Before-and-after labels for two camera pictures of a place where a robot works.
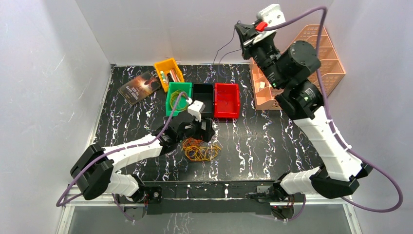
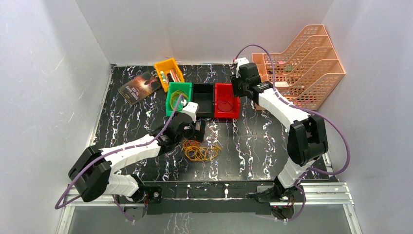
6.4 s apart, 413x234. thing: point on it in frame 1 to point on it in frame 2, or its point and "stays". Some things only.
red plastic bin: [227, 100] stays
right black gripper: [246, 32] to [234, 82]
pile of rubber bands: [197, 150] stays
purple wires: [227, 44] to [224, 107]
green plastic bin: [174, 88] stays
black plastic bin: [204, 93] stays
